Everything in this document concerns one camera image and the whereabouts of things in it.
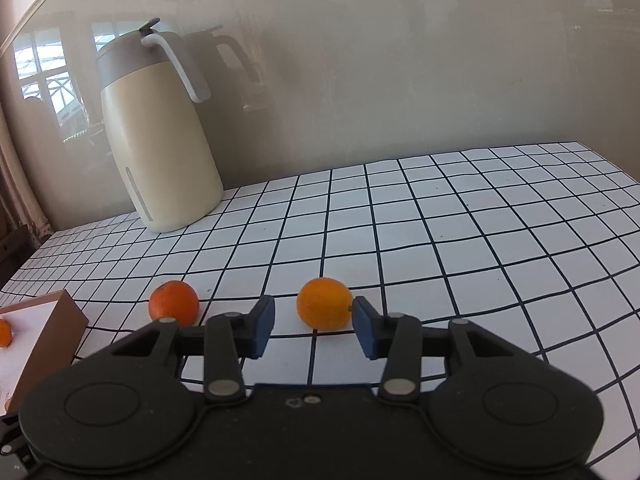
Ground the white black grid tablecloth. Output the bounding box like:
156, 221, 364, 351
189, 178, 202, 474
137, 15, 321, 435
0, 141, 640, 411

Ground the cream thermos jug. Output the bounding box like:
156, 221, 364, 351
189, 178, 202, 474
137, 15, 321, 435
96, 20, 224, 233

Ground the dark red-orange tangerine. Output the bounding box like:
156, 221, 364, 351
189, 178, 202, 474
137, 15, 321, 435
148, 281, 200, 326

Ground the brown shallow cardboard box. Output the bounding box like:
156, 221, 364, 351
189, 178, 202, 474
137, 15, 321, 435
1, 289, 88, 416

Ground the beige patterned curtain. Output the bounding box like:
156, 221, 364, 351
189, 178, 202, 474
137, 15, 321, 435
0, 112, 53, 248

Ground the large orange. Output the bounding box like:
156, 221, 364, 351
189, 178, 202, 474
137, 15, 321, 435
0, 318, 13, 348

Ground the yellow-orange tangerine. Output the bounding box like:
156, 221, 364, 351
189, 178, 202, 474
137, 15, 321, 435
296, 278, 352, 330

